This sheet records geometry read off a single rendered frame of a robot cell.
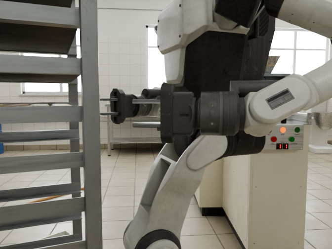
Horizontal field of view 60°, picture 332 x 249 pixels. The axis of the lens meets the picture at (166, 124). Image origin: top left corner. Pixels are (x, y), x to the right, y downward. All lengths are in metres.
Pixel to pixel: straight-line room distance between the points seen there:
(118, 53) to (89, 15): 5.07
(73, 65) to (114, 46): 5.09
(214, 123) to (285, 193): 1.33
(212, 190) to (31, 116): 2.02
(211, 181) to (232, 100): 1.91
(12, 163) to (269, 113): 0.47
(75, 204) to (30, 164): 0.11
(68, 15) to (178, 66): 0.34
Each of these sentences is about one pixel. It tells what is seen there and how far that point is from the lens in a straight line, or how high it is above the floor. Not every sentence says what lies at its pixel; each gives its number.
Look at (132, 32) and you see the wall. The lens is 5.69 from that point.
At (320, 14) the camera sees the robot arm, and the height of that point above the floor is 1.16.
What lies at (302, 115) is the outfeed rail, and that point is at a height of 0.89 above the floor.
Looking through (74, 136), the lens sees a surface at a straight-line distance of 1.00.
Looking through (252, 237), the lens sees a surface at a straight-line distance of 1.88.
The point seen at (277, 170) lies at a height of 0.57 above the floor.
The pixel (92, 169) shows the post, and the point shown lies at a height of 0.86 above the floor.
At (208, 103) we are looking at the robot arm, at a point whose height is 0.98.
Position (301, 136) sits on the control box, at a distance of 1.77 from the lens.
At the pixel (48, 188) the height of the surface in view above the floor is 0.69.
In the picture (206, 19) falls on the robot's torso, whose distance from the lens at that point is 0.76.
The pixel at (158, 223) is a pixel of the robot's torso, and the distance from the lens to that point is 0.85.
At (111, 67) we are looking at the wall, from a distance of 5.61.
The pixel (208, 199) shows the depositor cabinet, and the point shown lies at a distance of 2.47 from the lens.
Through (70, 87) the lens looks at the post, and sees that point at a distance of 1.00.
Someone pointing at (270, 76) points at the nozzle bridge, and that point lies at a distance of 2.47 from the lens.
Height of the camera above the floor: 0.99
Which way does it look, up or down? 5 degrees down
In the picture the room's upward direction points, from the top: straight up
